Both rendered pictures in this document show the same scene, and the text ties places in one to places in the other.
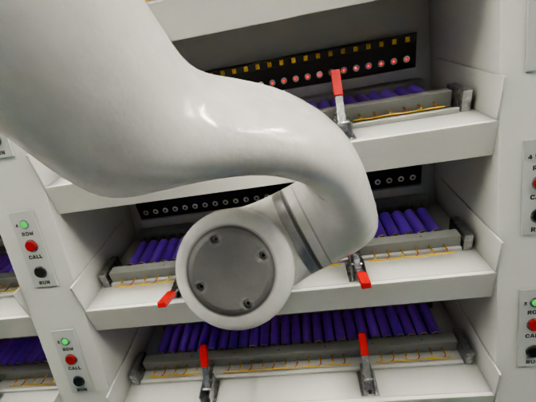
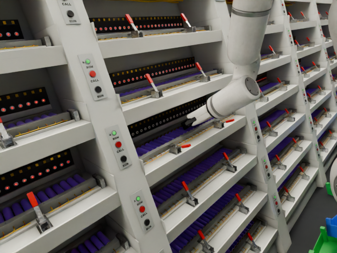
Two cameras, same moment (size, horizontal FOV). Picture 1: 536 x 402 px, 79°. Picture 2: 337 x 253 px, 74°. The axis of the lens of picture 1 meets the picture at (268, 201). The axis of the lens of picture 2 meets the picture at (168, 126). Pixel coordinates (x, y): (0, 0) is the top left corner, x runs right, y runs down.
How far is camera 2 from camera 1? 70 cm
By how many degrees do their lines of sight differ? 46
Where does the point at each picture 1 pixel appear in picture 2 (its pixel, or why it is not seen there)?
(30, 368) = not seen: outside the picture
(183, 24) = (163, 44)
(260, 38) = (148, 56)
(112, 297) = (149, 167)
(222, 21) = (173, 44)
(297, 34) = (160, 56)
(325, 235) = not seen: hidden behind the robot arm
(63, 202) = (128, 118)
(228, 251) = (250, 82)
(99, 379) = (155, 215)
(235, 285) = (255, 89)
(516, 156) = not seen: hidden behind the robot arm
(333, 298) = (219, 136)
